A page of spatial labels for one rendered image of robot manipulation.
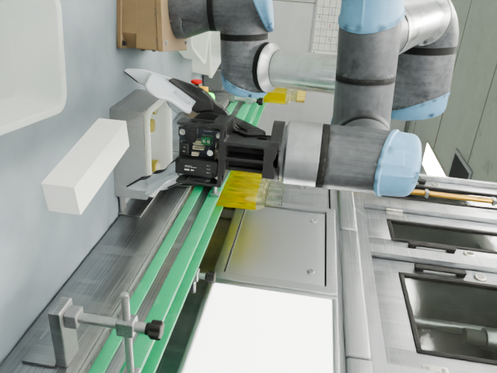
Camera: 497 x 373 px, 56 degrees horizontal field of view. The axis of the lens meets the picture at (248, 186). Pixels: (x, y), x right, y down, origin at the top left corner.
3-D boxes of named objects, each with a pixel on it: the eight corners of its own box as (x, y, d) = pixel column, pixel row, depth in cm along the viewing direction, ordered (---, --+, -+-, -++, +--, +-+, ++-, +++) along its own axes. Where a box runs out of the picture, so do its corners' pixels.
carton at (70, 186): (41, 183, 80) (74, 187, 79) (98, 118, 99) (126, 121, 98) (48, 211, 83) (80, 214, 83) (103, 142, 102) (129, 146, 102)
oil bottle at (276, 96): (249, 101, 242) (304, 106, 239) (250, 90, 239) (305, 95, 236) (251, 98, 247) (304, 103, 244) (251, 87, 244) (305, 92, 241)
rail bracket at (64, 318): (24, 371, 75) (159, 394, 72) (5, 287, 67) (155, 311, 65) (40, 348, 79) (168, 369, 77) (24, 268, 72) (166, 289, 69)
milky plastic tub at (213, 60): (185, 30, 160) (210, 32, 159) (200, 12, 178) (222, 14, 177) (187, 78, 170) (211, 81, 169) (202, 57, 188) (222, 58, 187)
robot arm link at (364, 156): (402, 181, 59) (413, 212, 52) (316, 172, 60) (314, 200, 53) (416, 121, 56) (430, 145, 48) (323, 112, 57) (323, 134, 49)
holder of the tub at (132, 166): (117, 215, 116) (147, 219, 115) (109, 108, 103) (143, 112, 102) (141, 185, 131) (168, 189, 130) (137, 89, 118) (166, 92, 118)
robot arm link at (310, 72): (237, 29, 120) (464, 42, 93) (238, 86, 126) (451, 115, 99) (208, 33, 111) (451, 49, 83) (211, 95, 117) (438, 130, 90)
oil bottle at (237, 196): (194, 203, 142) (264, 212, 140) (195, 187, 139) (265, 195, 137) (199, 195, 147) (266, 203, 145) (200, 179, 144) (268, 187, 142)
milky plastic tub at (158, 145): (117, 197, 113) (151, 201, 112) (110, 108, 103) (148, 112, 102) (142, 168, 128) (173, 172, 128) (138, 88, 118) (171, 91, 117)
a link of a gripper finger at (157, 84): (123, 54, 51) (188, 110, 52) (142, 50, 56) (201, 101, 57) (107, 76, 52) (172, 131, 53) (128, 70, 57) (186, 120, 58)
